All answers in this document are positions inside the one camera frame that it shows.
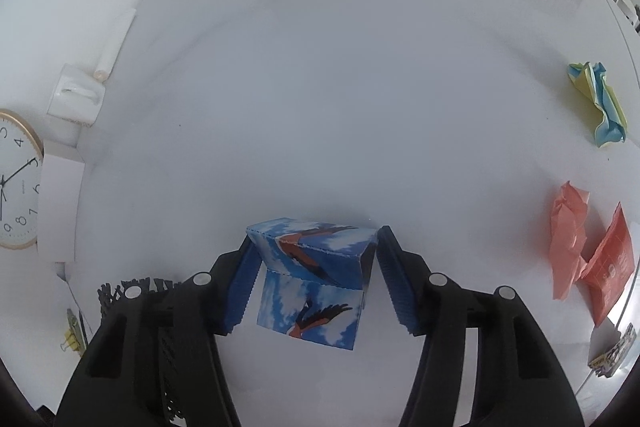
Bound red snack packet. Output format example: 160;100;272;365
579;201;637;328

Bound round white wall clock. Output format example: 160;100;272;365
0;109;45;251

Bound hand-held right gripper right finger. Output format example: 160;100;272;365
375;225;586;427

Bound blue printed paper box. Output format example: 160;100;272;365
245;217;380;352

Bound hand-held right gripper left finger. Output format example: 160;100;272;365
52;234;262;427

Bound yellow binder clip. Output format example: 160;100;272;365
59;308;86;355

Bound white paper roll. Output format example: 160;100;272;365
93;8;137;83

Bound black white brown crumpled carton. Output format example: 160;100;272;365
587;324;639;378

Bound pink crumpled paper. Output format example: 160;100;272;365
548;180;591;303

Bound black mesh pen holder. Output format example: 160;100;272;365
97;275;189;426

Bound yellow blue crumpled paper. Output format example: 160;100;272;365
567;60;629;150

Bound white square cup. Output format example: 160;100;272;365
46;63;108;126

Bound black pen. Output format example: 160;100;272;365
77;309;94;348

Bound white card box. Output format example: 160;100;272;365
37;141;86;264

